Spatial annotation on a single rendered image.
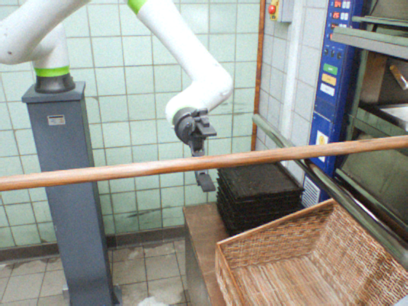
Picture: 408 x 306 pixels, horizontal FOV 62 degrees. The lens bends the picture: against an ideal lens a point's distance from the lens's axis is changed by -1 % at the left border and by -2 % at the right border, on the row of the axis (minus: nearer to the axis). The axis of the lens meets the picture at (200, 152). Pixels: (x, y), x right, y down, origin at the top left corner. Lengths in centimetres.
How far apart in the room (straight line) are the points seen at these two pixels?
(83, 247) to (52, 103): 66
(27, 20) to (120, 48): 83
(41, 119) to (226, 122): 111
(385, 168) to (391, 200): 11
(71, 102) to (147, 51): 68
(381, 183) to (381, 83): 34
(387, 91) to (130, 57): 123
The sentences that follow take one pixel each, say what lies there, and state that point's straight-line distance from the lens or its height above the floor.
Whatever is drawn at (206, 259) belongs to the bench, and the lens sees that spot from 141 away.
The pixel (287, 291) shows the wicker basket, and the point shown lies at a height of 59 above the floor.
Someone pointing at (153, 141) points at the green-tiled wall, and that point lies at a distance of 205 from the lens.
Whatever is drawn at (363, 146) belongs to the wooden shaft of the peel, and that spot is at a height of 120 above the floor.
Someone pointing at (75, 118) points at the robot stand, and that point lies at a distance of 137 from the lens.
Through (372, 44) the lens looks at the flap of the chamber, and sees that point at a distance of 101.
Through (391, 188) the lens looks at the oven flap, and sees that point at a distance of 119.
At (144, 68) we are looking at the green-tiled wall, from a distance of 192.
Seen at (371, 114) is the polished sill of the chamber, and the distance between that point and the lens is 124.
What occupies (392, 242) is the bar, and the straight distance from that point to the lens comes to 64.
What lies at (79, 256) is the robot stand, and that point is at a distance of 170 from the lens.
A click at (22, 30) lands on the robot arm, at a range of 117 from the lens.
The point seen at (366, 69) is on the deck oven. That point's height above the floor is 131.
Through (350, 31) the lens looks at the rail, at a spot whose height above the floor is 144.
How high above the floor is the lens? 154
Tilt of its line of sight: 25 degrees down
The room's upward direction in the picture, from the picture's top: straight up
